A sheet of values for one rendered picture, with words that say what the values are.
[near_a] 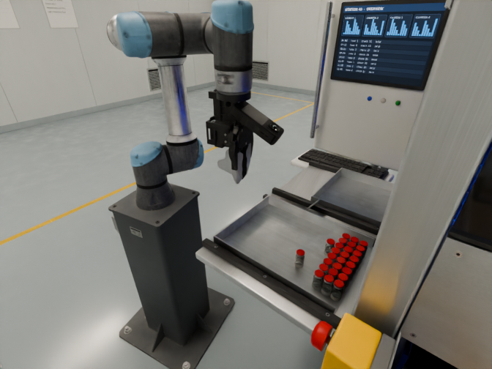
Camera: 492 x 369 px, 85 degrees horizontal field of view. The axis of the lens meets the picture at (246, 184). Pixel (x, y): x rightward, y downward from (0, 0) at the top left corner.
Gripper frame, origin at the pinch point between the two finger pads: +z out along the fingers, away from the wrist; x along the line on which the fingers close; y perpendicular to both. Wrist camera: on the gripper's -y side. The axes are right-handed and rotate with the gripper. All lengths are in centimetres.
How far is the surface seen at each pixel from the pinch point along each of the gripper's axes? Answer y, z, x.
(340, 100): -8, 2, -89
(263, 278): -11.2, 18.1, 11.4
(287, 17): 199, -26, -597
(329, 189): -16.5, 20.6, -37.8
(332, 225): -21.8, 18.0, -14.5
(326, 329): -26.6, 5.9, 24.6
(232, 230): 3.9, 19.5, -1.2
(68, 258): 142, 111, -13
